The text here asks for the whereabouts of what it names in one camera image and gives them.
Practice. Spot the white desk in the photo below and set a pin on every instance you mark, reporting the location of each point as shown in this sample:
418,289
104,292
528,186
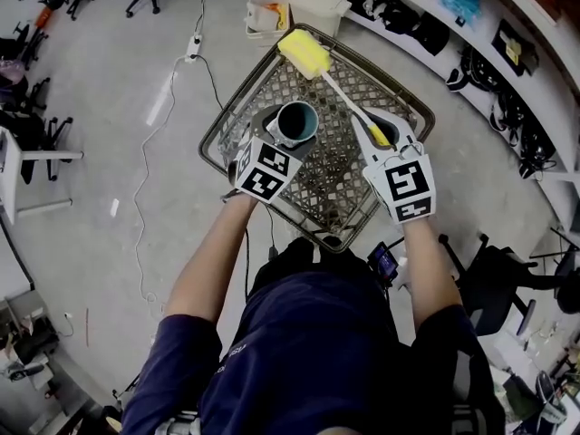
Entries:
27,161

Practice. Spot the black box with yellow item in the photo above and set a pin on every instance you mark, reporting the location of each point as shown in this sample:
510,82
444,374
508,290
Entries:
516,45

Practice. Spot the white plastic crate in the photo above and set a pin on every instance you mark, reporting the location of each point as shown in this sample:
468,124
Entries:
263,18

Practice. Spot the brown woven mesh basket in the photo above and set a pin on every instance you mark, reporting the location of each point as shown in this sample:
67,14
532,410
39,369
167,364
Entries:
333,170

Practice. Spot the person's right forearm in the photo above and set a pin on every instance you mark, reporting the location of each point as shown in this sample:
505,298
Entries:
430,274

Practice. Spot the teal cup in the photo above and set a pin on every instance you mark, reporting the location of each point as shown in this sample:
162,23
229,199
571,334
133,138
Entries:
296,122

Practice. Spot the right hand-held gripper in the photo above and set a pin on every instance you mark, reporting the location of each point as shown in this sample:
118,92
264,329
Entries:
405,181

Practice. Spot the small device with screen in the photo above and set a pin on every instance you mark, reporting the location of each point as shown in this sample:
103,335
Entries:
384,261

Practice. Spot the person's torso navy shirt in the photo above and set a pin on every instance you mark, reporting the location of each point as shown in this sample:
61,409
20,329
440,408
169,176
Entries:
317,356

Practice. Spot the white lidded bin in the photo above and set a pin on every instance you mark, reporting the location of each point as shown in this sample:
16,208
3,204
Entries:
317,5

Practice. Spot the white power strip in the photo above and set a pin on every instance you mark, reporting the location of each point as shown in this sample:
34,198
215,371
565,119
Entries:
194,47

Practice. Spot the orange hand tool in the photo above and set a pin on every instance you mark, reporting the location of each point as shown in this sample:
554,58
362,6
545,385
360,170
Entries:
44,16

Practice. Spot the black bag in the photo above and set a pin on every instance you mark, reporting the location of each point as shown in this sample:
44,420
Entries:
431,33

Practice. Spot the person's left forearm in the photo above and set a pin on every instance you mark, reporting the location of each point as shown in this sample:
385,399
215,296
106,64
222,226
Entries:
208,261

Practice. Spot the black and white devices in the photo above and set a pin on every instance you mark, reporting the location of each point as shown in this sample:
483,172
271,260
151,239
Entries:
383,5

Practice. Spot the blue plastic bag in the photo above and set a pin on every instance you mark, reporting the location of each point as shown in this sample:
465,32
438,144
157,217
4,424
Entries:
460,0

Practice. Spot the white curved shelf unit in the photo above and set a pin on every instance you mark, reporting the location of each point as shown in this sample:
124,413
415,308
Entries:
457,61

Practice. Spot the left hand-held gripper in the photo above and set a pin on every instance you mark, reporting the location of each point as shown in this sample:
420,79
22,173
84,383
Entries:
265,172

